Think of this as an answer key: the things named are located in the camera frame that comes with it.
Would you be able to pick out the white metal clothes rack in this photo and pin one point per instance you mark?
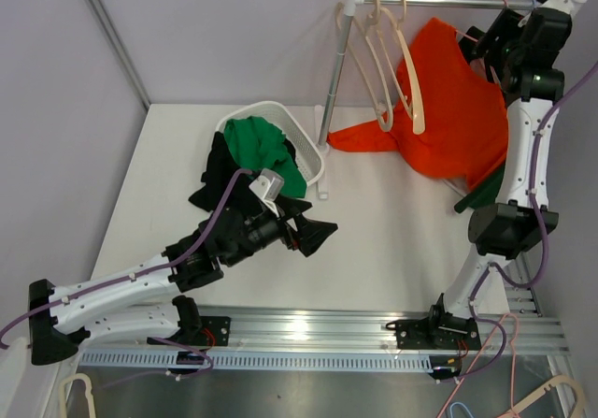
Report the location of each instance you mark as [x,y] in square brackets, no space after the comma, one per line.
[522,7]

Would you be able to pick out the orange t shirt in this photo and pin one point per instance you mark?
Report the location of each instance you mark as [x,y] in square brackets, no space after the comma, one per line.
[466,131]

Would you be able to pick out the white slotted cable duct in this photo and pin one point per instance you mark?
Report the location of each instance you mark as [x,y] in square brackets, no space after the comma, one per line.
[180,359]

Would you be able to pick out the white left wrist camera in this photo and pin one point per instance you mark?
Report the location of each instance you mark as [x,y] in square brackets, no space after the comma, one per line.
[266,187]

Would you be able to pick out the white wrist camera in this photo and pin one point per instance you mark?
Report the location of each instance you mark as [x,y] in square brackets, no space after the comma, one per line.
[266,187]
[570,7]

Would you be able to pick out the pink hanger bottom right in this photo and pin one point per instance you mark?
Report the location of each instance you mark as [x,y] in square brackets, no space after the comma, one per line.
[507,341]

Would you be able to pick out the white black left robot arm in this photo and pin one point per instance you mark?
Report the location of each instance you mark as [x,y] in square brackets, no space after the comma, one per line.
[149,301]

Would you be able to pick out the white perforated plastic basket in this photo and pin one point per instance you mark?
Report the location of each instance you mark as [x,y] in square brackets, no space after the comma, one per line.
[307,157]

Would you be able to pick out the blue hanger bottom right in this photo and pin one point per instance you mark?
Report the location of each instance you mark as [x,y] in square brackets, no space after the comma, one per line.
[459,409]

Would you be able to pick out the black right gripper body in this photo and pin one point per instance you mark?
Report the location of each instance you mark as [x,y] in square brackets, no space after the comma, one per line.
[512,52]

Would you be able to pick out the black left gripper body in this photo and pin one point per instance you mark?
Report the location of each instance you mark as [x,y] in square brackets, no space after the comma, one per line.
[286,234]

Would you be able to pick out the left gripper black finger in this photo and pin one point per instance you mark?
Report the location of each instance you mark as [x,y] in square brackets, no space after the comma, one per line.
[291,208]
[309,234]

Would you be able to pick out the beige plastic hanger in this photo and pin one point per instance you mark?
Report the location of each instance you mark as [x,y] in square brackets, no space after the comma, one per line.
[356,22]

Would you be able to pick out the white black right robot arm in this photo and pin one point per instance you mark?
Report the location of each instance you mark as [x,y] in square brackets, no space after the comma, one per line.
[520,217]

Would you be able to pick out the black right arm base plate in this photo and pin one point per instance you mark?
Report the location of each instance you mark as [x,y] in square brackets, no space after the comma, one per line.
[420,334]

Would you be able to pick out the black t shirt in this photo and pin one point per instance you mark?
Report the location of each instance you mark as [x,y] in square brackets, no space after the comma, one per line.
[220,167]

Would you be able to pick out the pink wire hanger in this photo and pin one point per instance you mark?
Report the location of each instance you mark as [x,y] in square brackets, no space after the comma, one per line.
[481,34]

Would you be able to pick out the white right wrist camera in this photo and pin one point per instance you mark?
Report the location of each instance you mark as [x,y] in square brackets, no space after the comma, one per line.
[570,7]

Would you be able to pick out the aluminium mounting rail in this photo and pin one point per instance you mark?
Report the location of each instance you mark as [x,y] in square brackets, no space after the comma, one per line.
[319,331]

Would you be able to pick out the dark green t shirt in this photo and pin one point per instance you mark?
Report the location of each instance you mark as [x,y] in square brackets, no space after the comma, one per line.
[485,193]

